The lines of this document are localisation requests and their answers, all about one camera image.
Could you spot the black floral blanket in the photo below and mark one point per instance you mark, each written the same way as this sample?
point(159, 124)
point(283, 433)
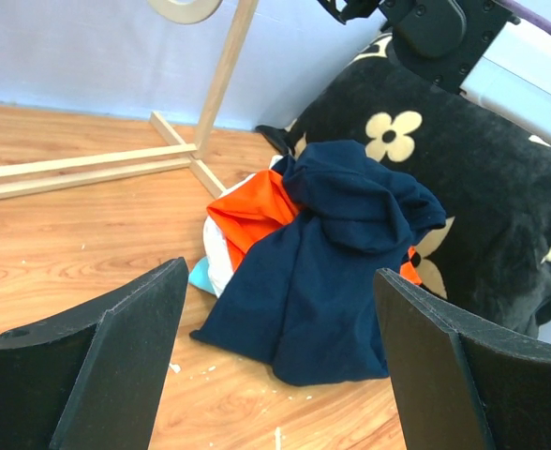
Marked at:
point(492, 257)

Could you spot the teal t shirt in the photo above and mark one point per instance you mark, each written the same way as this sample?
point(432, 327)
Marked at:
point(199, 277)

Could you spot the white pink t shirt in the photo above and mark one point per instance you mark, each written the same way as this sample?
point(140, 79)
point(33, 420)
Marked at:
point(239, 218)

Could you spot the cream hanger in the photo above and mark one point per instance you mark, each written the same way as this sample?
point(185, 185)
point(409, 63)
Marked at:
point(185, 12)

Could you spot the orange t shirt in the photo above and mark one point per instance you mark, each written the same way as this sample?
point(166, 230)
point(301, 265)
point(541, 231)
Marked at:
point(315, 231)

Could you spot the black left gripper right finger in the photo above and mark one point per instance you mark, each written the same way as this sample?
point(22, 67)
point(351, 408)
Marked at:
point(460, 381)

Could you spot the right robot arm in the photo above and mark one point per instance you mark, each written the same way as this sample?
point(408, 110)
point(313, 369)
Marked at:
point(496, 54)

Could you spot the navy blue t shirt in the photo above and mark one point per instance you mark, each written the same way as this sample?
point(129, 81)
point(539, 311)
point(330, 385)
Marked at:
point(302, 300)

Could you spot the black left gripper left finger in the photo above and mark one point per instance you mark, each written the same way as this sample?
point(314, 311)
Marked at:
point(92, 376)

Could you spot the wooden clothes rack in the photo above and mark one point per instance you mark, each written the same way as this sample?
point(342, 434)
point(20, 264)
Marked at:
point(47, 151)

